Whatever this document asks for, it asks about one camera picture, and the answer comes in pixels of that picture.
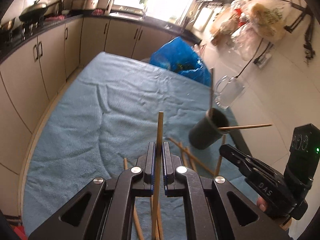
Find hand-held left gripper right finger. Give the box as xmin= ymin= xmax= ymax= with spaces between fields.
xmin=162 ymin=142 xmax=290 ymax=240

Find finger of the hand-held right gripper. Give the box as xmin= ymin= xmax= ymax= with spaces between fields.
xmin=226 ymin=156 xmax=270 ymax=179
xmin=219 ymin=144 xmax=284 ymax=178

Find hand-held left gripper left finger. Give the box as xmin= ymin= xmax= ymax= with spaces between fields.
xmin=29 ymin=142 xmax=157 ymax=240

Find black chopstick holder cup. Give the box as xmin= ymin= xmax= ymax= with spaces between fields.
xmin=188 ymin=107 xmax=230 ymax=150

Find person's right forearm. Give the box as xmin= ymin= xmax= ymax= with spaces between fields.
xmin=278 ymin=216 xmax=296 ymax=233

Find person's right hand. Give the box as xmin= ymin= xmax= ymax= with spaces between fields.
xmin=256 ymin=196 xmax=269 ymax=211

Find clear glass mug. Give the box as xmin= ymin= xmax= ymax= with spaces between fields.
xmin=214 ymin=75 xmax=246 ymax=109

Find light blue towel cloth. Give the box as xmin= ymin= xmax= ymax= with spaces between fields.
xmin=22 ymin=52 xmax=250 ymax=236

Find white power strip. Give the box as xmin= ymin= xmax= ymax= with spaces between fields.
xmin=254 ymin=44 xmax=274 ymax=68

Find blue plastic bag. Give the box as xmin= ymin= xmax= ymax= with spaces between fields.
xmin=149 ymin=37 xmax=212 ymax=85

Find white plastic bags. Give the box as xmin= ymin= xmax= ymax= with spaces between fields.
xmin=194 ymin=44 xmax=208 ymax=56

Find clear pinkish plastic bag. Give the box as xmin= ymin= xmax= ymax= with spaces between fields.
xmin=231 ymin=26 xmax=263 ymax=61

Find brown food bag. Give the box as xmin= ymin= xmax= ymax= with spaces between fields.
xmin=210 ymin=5 xmax=247 ymax=46

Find large printed plastic bag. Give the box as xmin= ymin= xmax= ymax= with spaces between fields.
xmin=244 ymin=0 xmax=292 ymax=42

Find white cutting board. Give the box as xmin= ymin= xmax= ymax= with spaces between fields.
xmin=194 ymin=5 xmax=213 ymax=32

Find beige lower kitchen cabinets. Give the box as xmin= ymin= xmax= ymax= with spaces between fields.
xmin=0 ymin=17 xmax=198 ymax=180

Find steel kitchen sink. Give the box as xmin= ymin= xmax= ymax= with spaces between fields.
xmin=110 ymin=4 xmax=146 ymax=20

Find silver rice cooker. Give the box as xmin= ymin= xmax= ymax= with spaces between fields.
xmin=82 ymin=0 xmax=101 ymax=9

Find black kitchen countertop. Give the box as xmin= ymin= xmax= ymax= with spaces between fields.
xmin=0 ymin=10 xmax=201 ymax=61

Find gas stove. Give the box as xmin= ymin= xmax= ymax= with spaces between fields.
xmin=14 ymin=20 xmax=46 ymax=41

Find black wok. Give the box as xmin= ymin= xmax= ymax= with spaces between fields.
xmin=19 ymin=0 xmax=64 ymax=22

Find metal cooking pot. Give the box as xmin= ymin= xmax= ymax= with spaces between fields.
xmin=0 ymin=17 xmax=17 ymax=34

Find black table frame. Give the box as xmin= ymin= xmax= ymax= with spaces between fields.
xmin=229 ymin=129 xmax=253 ymax=160

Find black power cable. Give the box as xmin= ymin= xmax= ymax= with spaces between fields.
xmin=236 ymin=41 xmax=263 ymax=79

